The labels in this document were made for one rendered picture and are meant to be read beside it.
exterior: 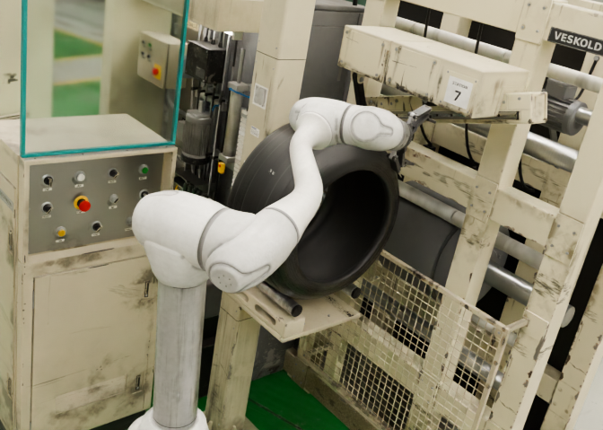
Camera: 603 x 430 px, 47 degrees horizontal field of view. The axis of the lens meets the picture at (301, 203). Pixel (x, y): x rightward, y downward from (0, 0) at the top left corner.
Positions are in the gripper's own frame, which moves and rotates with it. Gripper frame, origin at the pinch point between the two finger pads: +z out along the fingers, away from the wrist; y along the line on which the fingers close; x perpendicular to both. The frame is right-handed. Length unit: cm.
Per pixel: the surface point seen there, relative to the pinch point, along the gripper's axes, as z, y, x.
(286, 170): -7.1, -26.0, 31.4
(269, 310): 11, -75, 24
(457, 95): 14.1, 16.3, 0.8
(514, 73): 24.9, 29.9, -8.6
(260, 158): -4, -28, 43
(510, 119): 24.1, 16.8, -14.4
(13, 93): 148, -114, 337
